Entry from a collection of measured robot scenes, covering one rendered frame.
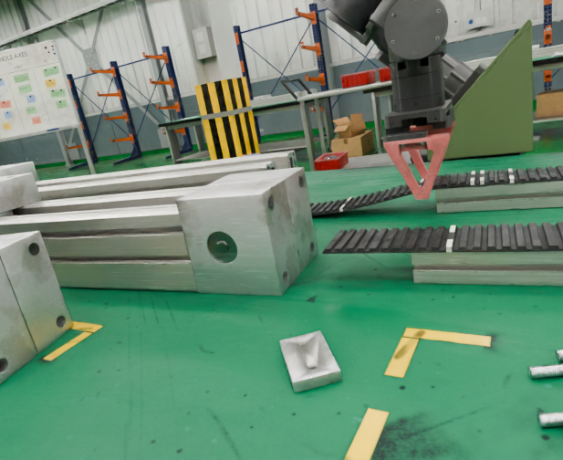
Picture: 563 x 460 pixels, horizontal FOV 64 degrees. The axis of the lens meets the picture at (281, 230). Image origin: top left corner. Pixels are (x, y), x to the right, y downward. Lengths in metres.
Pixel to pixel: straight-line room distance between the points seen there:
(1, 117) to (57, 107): 0.78
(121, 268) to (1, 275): 0.13
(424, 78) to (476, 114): 0.33
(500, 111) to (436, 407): 0.65
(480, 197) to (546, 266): 0.20
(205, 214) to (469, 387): 0.25
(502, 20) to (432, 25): 7.58
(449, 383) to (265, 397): 0.11
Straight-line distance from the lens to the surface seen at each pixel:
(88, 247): 0.52
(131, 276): 0.49
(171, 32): 10.61
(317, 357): 0.30
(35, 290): 0.43
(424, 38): 0.47
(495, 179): 0.57
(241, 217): 0.39
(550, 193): 0.57
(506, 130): 0.86
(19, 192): 0.71
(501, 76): 0.85
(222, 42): 3.88
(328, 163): 3.60
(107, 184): 0.75
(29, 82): 6.36
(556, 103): 5.30
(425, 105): 0.54
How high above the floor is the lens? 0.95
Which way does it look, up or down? 17 degrees down
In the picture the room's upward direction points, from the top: 11 degrees counter-clockwise
